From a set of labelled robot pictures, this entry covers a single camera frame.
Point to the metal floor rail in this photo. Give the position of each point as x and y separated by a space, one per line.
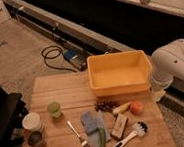
64 32

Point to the wooden block brush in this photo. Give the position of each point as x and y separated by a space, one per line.
119 127

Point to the yellow plastic tray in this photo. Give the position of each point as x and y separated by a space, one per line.
119 73

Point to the dark grey cup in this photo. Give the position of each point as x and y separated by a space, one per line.
36 139

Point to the white dish brush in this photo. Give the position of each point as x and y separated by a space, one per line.
139 129

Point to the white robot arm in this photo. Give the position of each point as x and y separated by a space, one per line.
168 68

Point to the green vegetable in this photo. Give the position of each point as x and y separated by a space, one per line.
102 138

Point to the blue grey cloth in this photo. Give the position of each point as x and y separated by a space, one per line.
91 125

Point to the orange fruit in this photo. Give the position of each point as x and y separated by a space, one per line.
136 107

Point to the blue box on floor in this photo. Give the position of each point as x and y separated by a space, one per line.
70 54

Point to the yellow banana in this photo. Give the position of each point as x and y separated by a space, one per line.
121 108

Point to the silver fork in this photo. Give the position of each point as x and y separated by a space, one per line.
84 143

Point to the green cup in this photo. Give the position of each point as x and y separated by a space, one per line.
54 109

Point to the white paper cup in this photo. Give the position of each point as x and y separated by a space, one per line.
32 122

